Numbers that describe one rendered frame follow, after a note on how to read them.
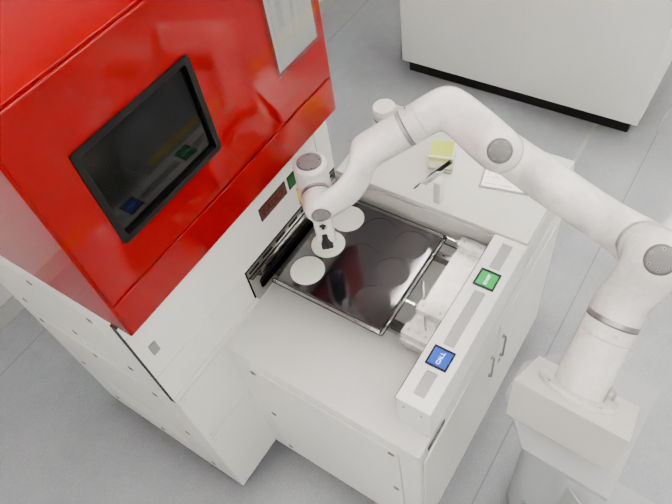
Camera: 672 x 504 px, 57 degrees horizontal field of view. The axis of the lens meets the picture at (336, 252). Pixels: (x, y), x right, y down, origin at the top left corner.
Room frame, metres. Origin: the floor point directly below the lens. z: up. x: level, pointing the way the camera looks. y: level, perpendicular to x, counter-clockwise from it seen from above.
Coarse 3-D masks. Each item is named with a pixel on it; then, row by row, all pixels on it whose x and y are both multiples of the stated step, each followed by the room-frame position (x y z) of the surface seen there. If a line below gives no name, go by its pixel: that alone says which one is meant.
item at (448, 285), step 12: (456, 252) 1.03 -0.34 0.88; (456, 264) 0.99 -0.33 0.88; (468, 264) 0.98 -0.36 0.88; (444, 276) 0.96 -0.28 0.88; (456, 276) 0.95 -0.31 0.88; (432, 288) 0.93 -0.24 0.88; (444, 288) 0.92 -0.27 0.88; (456, 288) 0.91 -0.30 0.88; (432, 300) 0.89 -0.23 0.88; (444, 300) 0.88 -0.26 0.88; (420, 324) 0.83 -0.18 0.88; (432, 324) 0.82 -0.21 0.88; (420, 348) 0.76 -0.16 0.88
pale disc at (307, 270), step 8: (312, 256) 1.11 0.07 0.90; (296, 264) 1.09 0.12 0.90; (304, 264) 1.09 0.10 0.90; (312, 264) 1.08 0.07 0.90; (320, 264) 1.07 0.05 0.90; (296, 272) 1.06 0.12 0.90; (304, 272) 1.06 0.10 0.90; (312, 272) 1.05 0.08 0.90; (320, 272) 1.05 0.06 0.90; (296, 280) 1.04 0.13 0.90; (304, 280) 1.03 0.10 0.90; (312, 280) 1.02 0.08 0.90
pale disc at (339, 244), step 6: (336, 234) 1.17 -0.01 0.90; (336, 240) 1.15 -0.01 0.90; (342, 240) 1.14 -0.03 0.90; (312, 246) 1.14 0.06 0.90; (318, 246) 1.14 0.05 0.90; (336, 246) 1.13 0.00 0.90; (342, 246) 1.12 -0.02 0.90; (318, 252) 1.12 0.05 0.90; (324, 252) 1.11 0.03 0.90; (330, 252) 1.11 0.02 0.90; (336, 252) 1.10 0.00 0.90
